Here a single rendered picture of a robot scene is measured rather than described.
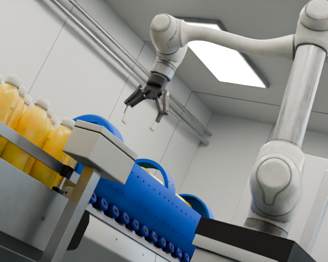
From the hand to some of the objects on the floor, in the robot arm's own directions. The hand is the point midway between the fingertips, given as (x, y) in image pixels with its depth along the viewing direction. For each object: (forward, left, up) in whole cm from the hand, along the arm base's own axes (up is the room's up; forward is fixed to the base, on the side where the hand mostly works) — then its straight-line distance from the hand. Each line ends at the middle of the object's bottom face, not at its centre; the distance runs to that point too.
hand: (138, 123), depth 249 cm
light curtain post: (-33, -123, -130) cm, 182 cm away
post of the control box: (-24, +47, -134) cm, 144 cm away
